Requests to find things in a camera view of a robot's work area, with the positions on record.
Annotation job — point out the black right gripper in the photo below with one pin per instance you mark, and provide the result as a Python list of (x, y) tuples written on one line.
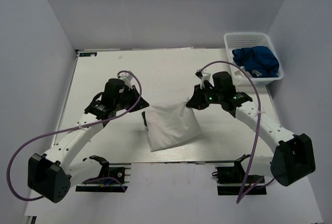
[(197, 100)]

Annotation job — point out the dark label sticker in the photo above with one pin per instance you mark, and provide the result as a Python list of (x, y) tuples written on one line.
[(88, 54)]

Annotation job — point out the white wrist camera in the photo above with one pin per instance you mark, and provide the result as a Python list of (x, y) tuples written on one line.
[(125, 77), (203, 76)]

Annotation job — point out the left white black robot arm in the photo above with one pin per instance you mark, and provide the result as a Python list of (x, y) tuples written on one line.
[(52, 174)]

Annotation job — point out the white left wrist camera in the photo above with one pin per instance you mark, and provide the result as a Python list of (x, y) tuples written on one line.
[(125, 77)]

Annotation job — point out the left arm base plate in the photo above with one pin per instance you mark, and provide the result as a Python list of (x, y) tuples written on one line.
[(116, 180)]

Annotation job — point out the white green raglan t-shirt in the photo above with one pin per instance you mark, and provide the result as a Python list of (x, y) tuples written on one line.
[(170, 125)]

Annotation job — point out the white plastic basket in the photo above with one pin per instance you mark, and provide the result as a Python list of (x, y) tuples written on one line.
[(239, 40)]

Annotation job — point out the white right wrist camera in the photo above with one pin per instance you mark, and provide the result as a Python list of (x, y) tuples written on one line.
[(203, 76)]

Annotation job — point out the blue t-shirt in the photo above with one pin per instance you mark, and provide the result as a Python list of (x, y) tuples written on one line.
[(258, 61)]

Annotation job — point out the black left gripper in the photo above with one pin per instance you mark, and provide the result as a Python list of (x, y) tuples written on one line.
[(139, 102)]

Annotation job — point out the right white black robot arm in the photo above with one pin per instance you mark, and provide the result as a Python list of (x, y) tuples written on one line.
[(293, 156)]

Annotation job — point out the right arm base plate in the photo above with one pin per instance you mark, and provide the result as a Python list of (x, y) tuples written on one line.
[(229, 182)]

